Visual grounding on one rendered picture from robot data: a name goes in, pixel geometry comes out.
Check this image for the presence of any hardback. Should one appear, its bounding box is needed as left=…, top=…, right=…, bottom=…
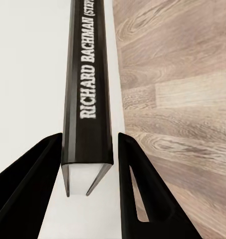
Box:
left=61, top=0, right=114, bottom=197

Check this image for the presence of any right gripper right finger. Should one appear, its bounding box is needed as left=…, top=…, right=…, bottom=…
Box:
left=118, top=132, right=202, bottom=239

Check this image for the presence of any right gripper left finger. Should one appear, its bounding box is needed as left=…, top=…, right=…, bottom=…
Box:
left=0, top=132, right=62, bottom=239

